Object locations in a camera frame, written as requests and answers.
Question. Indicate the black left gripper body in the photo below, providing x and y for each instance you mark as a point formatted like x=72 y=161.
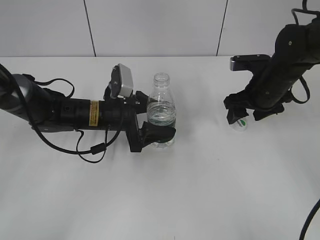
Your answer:
x=120 y=114

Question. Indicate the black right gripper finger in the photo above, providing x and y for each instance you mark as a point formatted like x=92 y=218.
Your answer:
x=262 y=114
x=236 y=113

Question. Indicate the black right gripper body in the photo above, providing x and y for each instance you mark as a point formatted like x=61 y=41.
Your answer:
x=263 y=92

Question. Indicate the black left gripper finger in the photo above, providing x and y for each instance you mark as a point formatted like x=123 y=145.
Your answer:
x=141 y=102
x=150 y=133

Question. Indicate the white green bottle cap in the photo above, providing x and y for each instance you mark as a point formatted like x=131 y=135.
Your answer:
x=240 y=125

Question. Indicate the clear plastic water bottle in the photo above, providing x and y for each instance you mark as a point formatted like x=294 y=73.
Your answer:
x=161 y=108

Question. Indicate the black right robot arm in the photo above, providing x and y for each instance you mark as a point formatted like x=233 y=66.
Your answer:
x=297 y=50

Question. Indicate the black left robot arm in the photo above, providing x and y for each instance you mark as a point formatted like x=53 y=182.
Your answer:
x=49 y=111

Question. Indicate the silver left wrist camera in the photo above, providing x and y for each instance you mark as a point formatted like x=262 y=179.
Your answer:
x=121 y=83

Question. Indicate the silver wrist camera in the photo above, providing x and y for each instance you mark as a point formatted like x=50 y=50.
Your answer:
x=252 y=62
x=121 y=83

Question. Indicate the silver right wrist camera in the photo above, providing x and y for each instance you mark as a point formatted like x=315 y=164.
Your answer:
x=252 y=62

